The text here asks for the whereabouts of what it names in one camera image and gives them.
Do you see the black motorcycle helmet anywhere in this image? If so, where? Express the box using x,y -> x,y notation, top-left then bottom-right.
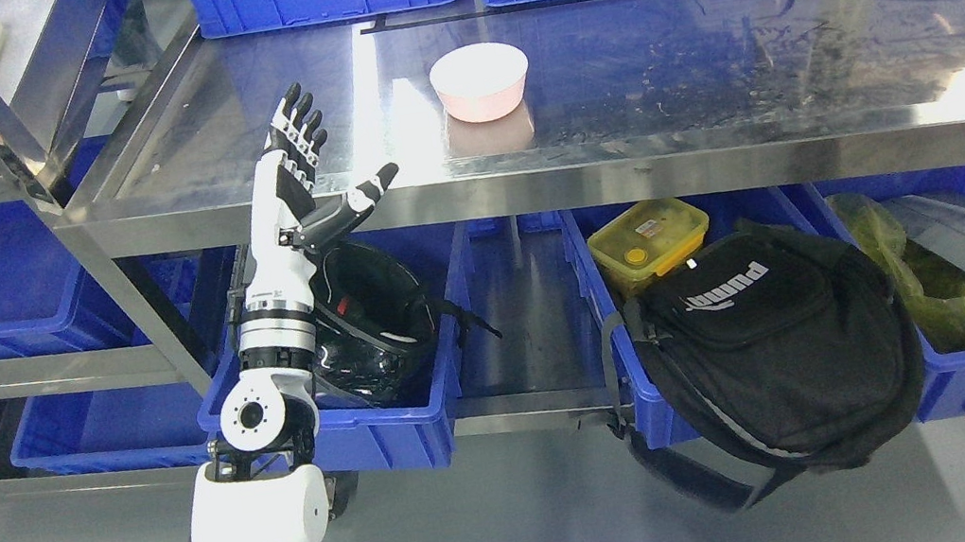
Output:
312,240 -> 503,410

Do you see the steel table shelf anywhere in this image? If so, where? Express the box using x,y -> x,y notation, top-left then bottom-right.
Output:
69,0 -> 965,259

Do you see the blue bin with helmet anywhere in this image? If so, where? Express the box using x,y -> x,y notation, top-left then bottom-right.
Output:
174,218 -> 504,504

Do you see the pink ikea bowl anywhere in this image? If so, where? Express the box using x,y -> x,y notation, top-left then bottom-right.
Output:
428,41 -> 530,124

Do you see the yellow lunch box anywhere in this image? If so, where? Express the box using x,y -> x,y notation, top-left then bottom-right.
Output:
587,198 -> 711,298

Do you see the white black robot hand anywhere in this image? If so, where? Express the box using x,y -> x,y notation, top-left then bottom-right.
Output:
250,83 -> 400,262

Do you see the green plastic bag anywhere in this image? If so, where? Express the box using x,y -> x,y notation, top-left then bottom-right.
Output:
826,191 -> 965,354

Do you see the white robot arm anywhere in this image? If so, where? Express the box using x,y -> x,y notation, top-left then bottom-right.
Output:
190,243 -> 330,542

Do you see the blue bin with backpack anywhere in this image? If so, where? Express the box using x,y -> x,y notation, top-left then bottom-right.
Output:
552,184 -> 832,449

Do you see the black puma backpack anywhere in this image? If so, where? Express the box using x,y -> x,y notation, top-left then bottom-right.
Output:
603,219 -> 926,512

